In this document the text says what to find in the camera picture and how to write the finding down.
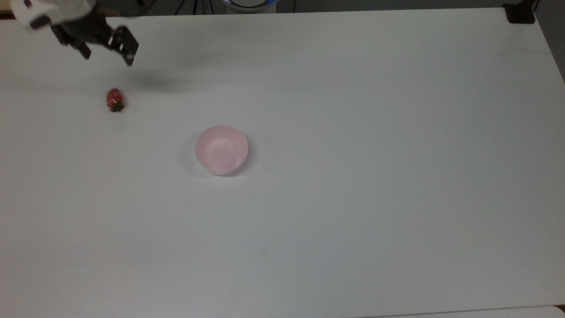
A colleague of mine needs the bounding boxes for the black tripod legs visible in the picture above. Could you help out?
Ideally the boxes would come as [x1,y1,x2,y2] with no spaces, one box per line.
[174,0,210,16]

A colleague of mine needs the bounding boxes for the black table clamp mount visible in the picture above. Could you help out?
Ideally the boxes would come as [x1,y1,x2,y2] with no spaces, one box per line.
[502,0,540,25]

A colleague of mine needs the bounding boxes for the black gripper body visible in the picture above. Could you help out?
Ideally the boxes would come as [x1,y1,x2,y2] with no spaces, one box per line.
[50,10,118,49]

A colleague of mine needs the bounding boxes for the pink plastic bowl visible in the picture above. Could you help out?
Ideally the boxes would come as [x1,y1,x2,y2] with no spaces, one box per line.
[195,125,249,176]

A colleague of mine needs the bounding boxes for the robot base with blue ring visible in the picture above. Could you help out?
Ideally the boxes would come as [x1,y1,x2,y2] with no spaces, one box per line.
[221,0,279,14]

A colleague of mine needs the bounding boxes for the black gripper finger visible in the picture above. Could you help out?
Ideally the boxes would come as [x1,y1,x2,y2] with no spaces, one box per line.
[66,39,92,61]
[107,25,139,67]

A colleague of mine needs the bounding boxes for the red strawberry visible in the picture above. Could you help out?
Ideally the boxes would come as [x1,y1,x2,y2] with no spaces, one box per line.
[105,87,125,113]

